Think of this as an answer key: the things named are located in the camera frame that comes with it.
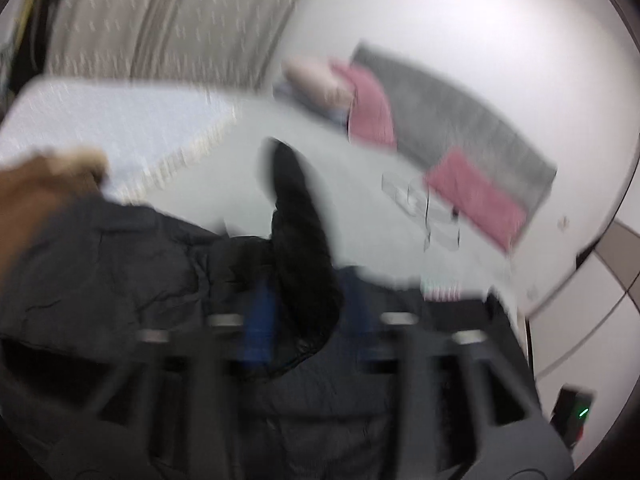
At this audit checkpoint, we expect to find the black tracker with green light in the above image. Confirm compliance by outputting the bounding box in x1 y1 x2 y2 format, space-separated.
550 385 594 450

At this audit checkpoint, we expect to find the white bed sheet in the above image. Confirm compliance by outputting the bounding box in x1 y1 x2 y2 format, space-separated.
145 99 518 318

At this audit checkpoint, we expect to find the grey padded headboard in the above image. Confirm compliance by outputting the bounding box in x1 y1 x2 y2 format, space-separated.
352 44 556 217

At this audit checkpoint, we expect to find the beige pillow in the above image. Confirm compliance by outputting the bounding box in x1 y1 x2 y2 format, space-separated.
282 58 354 110

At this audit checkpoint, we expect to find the patterned knit blanket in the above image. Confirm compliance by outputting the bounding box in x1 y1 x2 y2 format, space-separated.
420 278 462 302

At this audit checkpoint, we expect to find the pink pillow far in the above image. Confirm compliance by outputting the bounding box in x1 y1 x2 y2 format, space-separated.
330 61 397 151

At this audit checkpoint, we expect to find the white quilted bedspread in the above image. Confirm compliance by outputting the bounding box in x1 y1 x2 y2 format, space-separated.
1 78 236 202

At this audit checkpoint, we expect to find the wardrobe with grey panels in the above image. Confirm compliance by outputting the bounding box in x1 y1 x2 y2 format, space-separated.
529 221 639 466

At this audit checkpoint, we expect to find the black quilted puffer jacket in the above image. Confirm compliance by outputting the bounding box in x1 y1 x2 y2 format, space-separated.
0 136 536 480

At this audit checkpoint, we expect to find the pink pillow near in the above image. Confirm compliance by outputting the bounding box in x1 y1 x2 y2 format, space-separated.
423 148 527 252

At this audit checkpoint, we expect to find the pink pillow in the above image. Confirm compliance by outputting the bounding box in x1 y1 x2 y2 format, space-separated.
423 148 527 252
330 61 397 151

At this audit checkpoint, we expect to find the wall socket near headboard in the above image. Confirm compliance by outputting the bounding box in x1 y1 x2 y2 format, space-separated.
558 216 570 232

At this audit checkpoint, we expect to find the grey star curtain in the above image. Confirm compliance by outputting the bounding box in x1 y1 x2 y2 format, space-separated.
44 0 298 91

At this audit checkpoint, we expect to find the lavender grey pillow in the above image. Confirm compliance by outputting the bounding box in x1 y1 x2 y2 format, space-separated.
272 81 349 127

